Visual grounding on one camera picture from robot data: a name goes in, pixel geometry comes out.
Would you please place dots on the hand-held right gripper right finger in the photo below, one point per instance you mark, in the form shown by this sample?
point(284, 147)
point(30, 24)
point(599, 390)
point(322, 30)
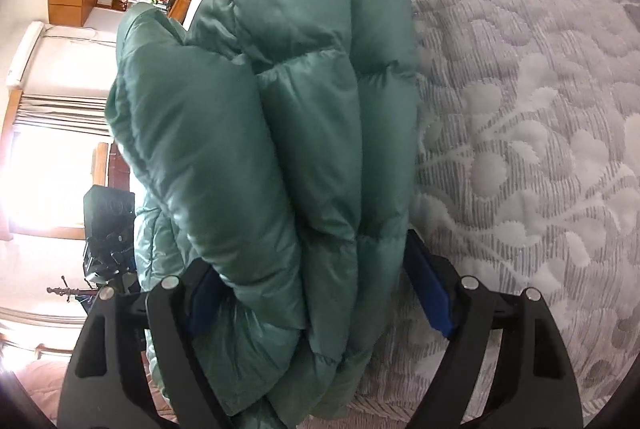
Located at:
point(435, 294)

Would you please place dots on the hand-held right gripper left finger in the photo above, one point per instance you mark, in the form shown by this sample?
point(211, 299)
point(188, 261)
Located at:
point(202, 304)

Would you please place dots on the teal down jacket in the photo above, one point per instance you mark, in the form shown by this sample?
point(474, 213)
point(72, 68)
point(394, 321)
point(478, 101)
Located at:
point(275, 134)

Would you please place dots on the dark wooden cabinet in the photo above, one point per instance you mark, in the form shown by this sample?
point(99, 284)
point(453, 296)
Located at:
point(117, 166)

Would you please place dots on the brown guitar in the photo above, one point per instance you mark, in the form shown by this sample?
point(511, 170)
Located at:
point(70, 291)

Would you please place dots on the wooden framed window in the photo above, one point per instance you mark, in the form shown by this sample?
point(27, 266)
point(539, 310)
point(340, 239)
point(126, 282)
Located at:
point(45, 189)

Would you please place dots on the striped beige curtain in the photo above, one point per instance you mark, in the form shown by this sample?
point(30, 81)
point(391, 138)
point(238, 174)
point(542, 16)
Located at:
point(55, 114)

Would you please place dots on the white air conditioner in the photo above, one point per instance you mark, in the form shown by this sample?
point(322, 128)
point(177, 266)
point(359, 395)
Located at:
point(22, 54)

